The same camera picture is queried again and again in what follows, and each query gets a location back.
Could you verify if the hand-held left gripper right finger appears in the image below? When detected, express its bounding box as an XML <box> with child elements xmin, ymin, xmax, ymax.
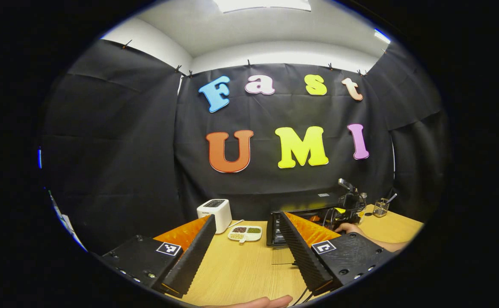
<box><xmin>278</xmin><ymin>211</ymin><xmax>395</xmax><ymax>296</ymax></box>

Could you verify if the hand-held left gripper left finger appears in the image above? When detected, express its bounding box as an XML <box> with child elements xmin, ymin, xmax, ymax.
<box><xmin>102</xmin><ymin>214</ymin><xmax>217</xmax><ymax>299</ymax></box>

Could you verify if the black electric oven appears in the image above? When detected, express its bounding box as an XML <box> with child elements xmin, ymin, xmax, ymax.
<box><xmin>267</xmin><ymin>190</ymin><xmax>361</xmax><ymax>266</ymax></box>

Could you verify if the metal mesh holder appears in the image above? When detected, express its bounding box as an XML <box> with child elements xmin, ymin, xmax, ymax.
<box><xmin>373</xmin><ymin>199</ymin><xmax>390</xmax><ymax>218</ymax></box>

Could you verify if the white toaster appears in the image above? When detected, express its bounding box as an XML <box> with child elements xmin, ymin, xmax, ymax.
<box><xmin>196</xmin><ymin>199</ymin><xmax>233</xmax><ymax>234</ymax></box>

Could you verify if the white divided seasoning dish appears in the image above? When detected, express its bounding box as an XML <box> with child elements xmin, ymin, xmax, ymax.
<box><xmin>227</xmin><ymin>225</ymin><xmax>263</xmax><ymax>243</ymax></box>

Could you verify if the black backdrop cloth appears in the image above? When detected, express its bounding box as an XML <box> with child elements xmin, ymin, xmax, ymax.
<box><xmin>40</xmin><ymin>38</ymin><xmax>451</xmax><ymax>257</ymax></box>

